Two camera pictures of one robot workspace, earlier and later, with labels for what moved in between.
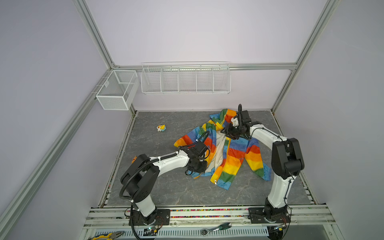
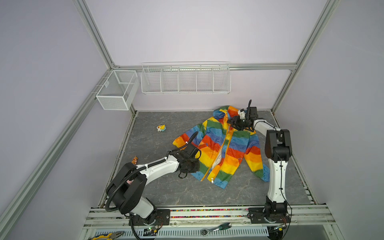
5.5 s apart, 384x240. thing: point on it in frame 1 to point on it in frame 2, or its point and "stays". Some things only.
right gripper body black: x=233 y=132 to x=240 y=124
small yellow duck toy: x=161 y=128 stays
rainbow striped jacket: x=228 y=154 stays
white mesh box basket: x=118 y=90 stays
